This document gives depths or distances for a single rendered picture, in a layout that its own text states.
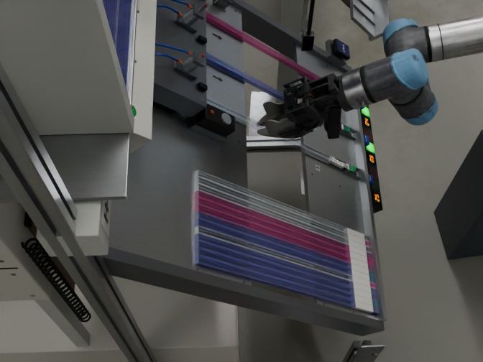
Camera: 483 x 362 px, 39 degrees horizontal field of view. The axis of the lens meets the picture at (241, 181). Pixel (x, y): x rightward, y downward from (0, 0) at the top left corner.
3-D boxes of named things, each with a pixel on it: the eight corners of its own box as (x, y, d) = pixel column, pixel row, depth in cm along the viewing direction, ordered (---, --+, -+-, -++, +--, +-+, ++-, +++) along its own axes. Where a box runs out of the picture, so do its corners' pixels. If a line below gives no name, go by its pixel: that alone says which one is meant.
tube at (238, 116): (350, 168, 163) (353, 166, 163) (351, 173, 163) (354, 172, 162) (182, 89, 133) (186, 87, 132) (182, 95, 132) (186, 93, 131)
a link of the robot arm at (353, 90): (373, 78, 136) (377, 113, 133) (351, 85, 138) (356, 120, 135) (357, 59, 131) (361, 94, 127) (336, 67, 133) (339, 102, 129)
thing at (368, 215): (334, 83, 183) (355, 71, 178) (361, 327, 152) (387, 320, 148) (330, 82, 182) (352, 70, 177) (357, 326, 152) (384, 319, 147)
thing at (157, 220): (227, 21, 159) (242, 9, 156) (234, 294, 129) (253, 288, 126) (106, -50, 139) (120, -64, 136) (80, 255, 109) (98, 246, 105)
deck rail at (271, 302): (361, 327, 152) (383, 321, 148) (361, 336, 151) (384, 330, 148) (80, 256, 109) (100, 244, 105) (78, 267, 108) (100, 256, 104)
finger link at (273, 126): (246, 121, 141) (284, 105, 137) (261, 133, 145) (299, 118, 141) (247, 134, 139) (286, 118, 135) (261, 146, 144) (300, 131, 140)
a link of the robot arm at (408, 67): (434, 94, 128) (419, 72, 122) (379, 113, 133) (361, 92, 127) (428, 59, 132) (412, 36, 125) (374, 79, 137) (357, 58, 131)
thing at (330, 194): (338, 77, 180) (348, 72, 178) (366, 324, 150) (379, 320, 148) (288, 48, 169) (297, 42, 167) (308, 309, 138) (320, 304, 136)
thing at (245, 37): (340, 92, 173) (345, 89, 172) (341, 96, 173) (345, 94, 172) (182, 1, 142) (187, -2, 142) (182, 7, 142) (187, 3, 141)
